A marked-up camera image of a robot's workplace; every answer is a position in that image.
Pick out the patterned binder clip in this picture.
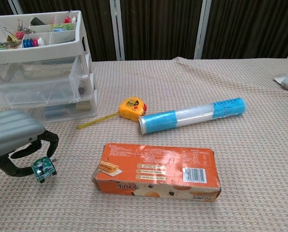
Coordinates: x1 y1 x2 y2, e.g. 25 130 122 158
0 41 20 50

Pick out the pale yellow block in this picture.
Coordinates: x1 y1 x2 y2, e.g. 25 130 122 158
75 101 91 111

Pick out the white plastic drawer cabinet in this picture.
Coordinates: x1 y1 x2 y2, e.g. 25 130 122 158
0 10 98 124

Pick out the flat blue item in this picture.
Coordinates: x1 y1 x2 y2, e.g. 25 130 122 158
43 108 69 119

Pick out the small black block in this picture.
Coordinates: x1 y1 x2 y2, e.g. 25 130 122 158
29 16 47 26

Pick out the beige woven tablecloth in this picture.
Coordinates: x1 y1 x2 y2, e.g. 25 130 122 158
0 57 288 232

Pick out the gold binder clip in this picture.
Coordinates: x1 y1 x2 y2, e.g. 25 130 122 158
2 27 20 45

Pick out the silver wire binder clip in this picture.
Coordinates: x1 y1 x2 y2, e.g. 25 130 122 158
15 18 36 34

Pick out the orange snack carton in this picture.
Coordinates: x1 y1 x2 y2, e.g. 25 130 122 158
91 143 222 203

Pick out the clear drawer holding blue item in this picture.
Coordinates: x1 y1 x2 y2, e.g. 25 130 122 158
28 99 98 123

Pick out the yellow tape measure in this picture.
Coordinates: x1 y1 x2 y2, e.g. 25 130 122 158
76 96 149 131

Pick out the dark pleated curtain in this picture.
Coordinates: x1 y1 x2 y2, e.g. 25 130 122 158
0 0 288 65

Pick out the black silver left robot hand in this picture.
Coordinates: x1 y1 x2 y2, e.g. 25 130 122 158
0 109 60 179

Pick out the clear drawer with wide handle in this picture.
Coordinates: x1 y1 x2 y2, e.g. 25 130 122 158
0 57 82 110

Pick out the cling film roll blue label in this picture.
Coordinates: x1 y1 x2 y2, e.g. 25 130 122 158
137 97 247 135

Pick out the green circuit board module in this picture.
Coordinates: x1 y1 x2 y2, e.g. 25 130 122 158
30 156 58 185

